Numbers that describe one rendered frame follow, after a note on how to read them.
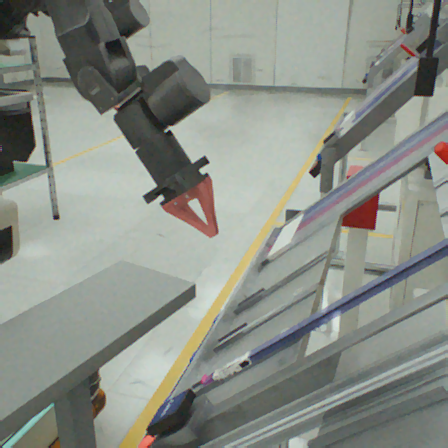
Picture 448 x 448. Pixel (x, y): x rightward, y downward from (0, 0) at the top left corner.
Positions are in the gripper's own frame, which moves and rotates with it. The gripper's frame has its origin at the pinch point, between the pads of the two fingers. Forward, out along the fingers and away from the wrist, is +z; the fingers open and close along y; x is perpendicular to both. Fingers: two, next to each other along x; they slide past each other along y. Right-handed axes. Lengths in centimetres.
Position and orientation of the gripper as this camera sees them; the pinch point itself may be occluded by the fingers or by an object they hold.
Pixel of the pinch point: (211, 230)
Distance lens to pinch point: 69.0
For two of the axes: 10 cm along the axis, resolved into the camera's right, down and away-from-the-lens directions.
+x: -7.8, 4.3, 4.6
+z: 5.4, 8.3, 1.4
